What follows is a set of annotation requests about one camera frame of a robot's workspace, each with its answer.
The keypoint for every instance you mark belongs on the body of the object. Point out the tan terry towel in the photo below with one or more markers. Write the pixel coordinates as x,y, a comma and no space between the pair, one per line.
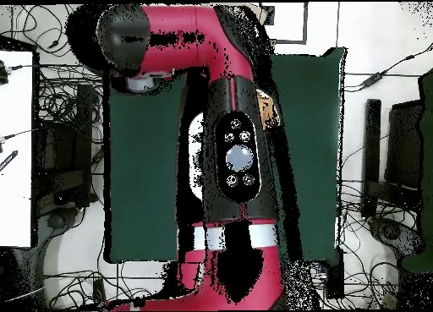
267,105

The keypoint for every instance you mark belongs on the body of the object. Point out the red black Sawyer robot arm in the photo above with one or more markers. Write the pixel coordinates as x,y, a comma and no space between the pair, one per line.
176,17

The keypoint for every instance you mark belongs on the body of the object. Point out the black flat panel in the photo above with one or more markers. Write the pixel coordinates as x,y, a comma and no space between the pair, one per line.
404,146

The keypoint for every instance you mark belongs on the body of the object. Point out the dark green table cloth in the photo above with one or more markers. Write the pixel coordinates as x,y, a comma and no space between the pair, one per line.
142,173

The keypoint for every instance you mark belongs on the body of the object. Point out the black equipment stand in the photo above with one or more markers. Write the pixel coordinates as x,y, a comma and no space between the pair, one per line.
64,149

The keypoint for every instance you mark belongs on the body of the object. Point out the black upright bar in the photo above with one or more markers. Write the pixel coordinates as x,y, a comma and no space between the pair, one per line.
371,149

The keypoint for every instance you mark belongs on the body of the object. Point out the black box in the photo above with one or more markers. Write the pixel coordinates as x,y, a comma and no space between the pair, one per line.
335,278

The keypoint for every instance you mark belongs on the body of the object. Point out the grey chair base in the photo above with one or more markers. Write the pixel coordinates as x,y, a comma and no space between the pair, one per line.
57,221

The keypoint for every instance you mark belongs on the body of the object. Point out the black power strip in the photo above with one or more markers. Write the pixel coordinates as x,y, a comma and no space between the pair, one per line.
99,293

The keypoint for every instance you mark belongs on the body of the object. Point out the black chair base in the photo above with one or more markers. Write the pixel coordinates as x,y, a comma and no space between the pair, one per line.
389,232

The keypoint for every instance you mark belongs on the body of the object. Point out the white desk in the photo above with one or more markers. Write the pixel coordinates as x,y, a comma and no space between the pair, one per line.
15,190

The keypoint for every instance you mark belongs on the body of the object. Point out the black label strip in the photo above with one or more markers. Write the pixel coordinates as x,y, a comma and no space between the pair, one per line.
8,160

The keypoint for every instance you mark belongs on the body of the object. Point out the dark green draped cloth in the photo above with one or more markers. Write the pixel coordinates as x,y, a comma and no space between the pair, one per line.
428,129

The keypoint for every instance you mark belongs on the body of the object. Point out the black gadget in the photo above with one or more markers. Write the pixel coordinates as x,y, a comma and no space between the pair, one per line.
2,75

